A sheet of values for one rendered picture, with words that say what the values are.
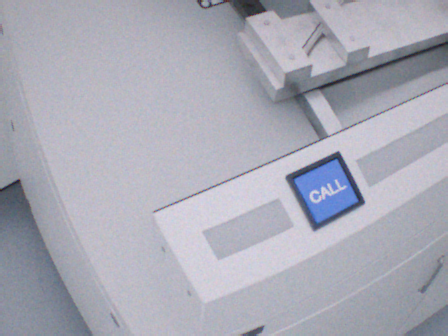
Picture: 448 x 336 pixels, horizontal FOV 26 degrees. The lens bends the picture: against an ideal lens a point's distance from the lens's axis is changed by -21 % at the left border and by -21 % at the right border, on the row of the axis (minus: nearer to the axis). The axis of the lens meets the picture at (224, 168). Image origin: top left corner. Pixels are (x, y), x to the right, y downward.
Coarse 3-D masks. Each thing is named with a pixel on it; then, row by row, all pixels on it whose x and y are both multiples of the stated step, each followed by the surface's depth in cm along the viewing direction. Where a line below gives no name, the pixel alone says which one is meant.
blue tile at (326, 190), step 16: (336, 160) 98; (304, 176) 97; (320, 176) 97; (336, 176) 97; (304, 192) 97; (320, 192) 97; (336, 192) 97; (352, 192) 97; (320, 208) 96; (336, 208) 96
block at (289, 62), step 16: (256, 16) 112; (272, 16) 112; (256, 32) 111; (272, 32) 111; (288, 32) 111; (272, 48) 110; (288, 48) 110; (272, 64) 111; (288, 64) 109; (304, 64) 109; (288, 80) 110
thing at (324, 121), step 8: (232, 0) 121; (240, 16) 122; (296, 96) 117; (304, 96) 114; (312, 96) 114; (320, 96) 114; (304, 104) 115; (312, 104) 114; (320, 104) 114; (328, 104) 114; (312, 112) 114; (320, 112) 113; (328, 112) 113; (312, 120) 115; (320, 120) 113; (328, 120) 113; (336, 120) 113; (320, 128) 114; (328, 128) 113; (336, 128) 113; (320, 136) 115
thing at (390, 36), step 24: (360, 0) 118; (384, 0) 118; (408, 0) 119; (432, 0) 120; (288, 24) 115; (312, 24) 115; (360, 24) 116; (384, 24) 116; (408, 24) 117; (432, 24) 118; (240, 48) 115; (312, 48) 113; (384, 48) 115; (408, 48) 116; (264, 72) 112; (312, 72) 112; (336, 72) 113; (288, 96) 113
